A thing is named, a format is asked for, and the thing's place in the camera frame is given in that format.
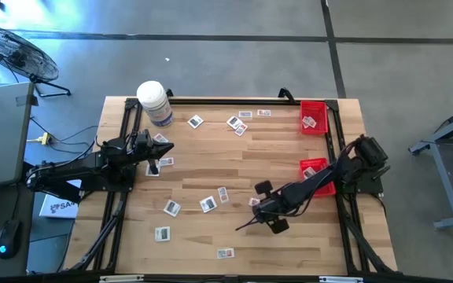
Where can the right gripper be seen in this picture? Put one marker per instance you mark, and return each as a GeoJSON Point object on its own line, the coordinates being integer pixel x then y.
{"type": "Point", "coordinates": [271, 208]}

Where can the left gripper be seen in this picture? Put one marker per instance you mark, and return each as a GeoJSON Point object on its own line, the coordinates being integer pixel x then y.
{"type": "Point", "coordinates": [142, 151]}

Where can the white packet with red print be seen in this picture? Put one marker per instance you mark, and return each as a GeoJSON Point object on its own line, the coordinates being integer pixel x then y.
{"type": "Point", "coordinates": [225, 253]}
{"type": "Point", "coordinates": [306, 121]}
{"type": "Point", "coordinates": [160, 137]}
{"type": "Point", "coordinates": [253, 201]}
{"type": "Point", "coordinates": [223, 195]}
{"type": "Point", "coordinates": [241, 129]}
{"type": "Point", "coordinates": [264, 112]}
{"type": "Point", "coordinates": [166, 161]}

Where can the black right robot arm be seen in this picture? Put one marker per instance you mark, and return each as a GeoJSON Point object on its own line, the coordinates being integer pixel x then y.
{"type": "Point", "coordinates": [309, 186]}

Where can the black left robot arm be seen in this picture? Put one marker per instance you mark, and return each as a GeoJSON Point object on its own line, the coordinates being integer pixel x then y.
{"type": "Point", "coordinates": [85, 167]}

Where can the white wipes canister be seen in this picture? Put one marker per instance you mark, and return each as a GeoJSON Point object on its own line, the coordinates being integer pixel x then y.
{"type": "Point", "coordinates": [152, 96]}

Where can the red plastic basket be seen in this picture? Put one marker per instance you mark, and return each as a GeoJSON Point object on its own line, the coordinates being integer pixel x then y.
{"type": "Point", "coordinates": [321, 108]}
{"type": "Point", "coordinates": [321, 164]}

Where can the black support bar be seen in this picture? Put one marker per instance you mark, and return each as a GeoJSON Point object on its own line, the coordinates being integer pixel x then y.
{"type": "Point", "coordinates": [67, 194]}

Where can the yellow power strip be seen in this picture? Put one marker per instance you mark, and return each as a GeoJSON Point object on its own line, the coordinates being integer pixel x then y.
{"type": "Point", "coordinates": [45, 138]}

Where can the white cardboard box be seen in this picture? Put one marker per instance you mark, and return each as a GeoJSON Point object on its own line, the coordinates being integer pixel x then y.
{"type": "Point", "coordinates": [59, 206]}

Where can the dark grey desk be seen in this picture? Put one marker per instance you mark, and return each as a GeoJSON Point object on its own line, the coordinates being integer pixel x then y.
{"type": "Point", "coordinates": [14, 204]}

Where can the black floor fan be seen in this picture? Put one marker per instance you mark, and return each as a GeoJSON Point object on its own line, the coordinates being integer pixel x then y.
{"type": "Point", "coordinates": [16, 53]}

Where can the black computer mouse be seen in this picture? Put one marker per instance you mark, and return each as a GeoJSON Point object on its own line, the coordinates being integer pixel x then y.
{"type": "Point", "coordinates": [8, 236]}

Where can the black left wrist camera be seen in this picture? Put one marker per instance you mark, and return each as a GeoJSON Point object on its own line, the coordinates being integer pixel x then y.
{"type": "Point", "coordinates": [143, 137]}

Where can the black arched frame clamp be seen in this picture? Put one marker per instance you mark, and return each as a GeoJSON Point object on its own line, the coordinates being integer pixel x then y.
{"type": "Point", "coordinates": [169, 93]}
{"type": "Point", "coordinates": [287, 94]}

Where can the black aluminium table frame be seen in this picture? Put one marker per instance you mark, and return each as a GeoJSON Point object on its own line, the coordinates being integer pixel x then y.
{"type": "Point", "coordinates": [230, 101]}

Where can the white metal bracket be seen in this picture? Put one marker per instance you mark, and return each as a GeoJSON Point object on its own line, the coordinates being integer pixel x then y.
{"type": "Point", "coordinates": [120, 279]}
{"type": "Point", "coordinates": [340, 280]}

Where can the grey metal table frame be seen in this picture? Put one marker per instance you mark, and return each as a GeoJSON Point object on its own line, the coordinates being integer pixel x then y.
{"type": "Point", "coordinates": [443, 173]}

